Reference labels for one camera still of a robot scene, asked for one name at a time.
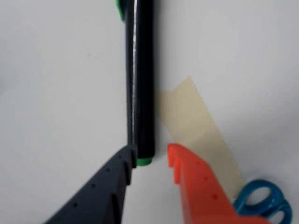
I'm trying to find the dark navy gripper finger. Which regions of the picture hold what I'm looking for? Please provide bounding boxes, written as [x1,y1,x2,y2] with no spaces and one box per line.
[43,144,138,224]

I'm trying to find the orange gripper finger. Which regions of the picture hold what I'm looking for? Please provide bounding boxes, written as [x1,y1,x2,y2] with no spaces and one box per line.
[167,143,272,224]

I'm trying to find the green marker with black barrel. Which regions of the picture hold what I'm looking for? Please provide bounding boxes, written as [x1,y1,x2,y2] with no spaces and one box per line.
[114,0,157,167]

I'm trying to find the long beige masking tape strip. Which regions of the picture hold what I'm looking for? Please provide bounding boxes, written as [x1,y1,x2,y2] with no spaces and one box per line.
[158,75,248,202]

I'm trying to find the blue-handled scissors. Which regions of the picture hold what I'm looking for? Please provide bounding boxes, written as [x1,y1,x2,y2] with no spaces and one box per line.
[233,179,293,224]

